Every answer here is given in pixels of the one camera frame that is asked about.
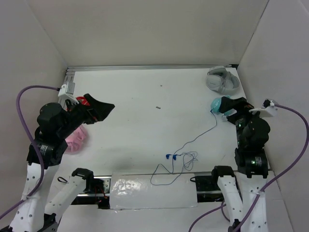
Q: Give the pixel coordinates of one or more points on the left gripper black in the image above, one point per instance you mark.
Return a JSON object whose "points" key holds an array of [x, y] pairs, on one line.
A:
{"points": [[97, 110]]}

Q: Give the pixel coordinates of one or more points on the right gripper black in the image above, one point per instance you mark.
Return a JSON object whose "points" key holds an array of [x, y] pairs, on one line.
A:
{"points": [[240, 104]]}

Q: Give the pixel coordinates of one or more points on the teal cat-ear headphones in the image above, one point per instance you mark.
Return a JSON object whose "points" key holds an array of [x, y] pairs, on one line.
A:
{"points": [[215, 105]]}

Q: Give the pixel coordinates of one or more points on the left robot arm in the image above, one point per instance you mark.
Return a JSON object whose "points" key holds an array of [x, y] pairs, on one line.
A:
{"points": [[35, 213]]}

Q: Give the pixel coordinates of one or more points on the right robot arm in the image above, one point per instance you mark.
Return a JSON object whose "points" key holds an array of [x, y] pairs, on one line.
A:
{"points": [[242, 190]]}

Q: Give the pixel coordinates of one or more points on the red headphones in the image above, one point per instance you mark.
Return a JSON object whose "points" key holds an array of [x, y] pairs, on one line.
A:
{"points": [[82, 100]]}

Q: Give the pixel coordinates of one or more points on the white grey headphones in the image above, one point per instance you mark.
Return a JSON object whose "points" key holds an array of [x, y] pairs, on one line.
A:
{"points": [[222, 81]]}

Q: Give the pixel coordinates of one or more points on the pink headphones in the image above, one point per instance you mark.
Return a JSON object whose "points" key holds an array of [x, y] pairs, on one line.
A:
{"points": [[76, 140]]}

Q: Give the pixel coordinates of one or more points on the white taped sheet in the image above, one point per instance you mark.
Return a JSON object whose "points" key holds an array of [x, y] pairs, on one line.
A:
{"points": [[152, 192]]}

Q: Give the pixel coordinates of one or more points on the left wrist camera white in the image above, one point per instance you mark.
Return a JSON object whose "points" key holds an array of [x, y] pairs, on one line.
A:
{"points": [[66, 92]]}

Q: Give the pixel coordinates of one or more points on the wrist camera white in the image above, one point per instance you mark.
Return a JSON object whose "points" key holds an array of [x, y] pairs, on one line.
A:
{"points": [[268, 109], [66, 92]]}

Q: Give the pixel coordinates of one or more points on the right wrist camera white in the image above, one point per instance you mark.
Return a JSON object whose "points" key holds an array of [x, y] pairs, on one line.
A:
{"points": [[268, 109]]}

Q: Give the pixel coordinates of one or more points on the aluminium rail frame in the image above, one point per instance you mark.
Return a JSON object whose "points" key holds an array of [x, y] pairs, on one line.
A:
{"points": [[147, 89]]}

